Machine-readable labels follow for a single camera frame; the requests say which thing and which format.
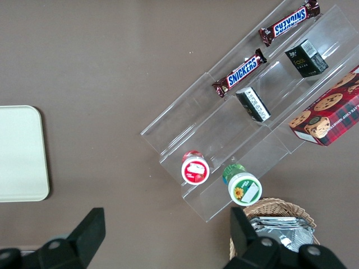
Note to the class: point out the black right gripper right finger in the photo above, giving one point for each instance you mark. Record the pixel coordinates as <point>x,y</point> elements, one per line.
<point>244,243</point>

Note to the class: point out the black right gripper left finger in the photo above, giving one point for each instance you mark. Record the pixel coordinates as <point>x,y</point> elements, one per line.
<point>81,241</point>

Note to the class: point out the green gum jar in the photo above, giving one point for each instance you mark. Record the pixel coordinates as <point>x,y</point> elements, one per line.
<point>244,189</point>

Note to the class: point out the red gum jar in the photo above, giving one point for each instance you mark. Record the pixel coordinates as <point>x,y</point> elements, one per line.
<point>195,171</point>

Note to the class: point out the cream rectangular tray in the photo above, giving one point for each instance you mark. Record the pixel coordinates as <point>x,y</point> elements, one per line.
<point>19,154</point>

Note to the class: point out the silver foil packet stack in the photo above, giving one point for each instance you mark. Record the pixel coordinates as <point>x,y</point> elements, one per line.
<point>289,231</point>

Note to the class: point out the wicker basket with foil packets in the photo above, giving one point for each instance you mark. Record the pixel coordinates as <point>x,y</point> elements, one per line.
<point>280,205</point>

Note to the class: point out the small black carton box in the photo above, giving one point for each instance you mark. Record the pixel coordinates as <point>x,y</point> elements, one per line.
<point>305,59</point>
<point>252,104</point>

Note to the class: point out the clear acrylic stepped stand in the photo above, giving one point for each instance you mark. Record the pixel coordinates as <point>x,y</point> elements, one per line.
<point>182,117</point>
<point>280,84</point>

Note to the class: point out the red plaid cookie box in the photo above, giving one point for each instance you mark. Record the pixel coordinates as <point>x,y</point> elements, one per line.
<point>331,117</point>

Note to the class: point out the Snickers chocolate bar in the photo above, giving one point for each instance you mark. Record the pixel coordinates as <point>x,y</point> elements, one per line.
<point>289,23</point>
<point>241,72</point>

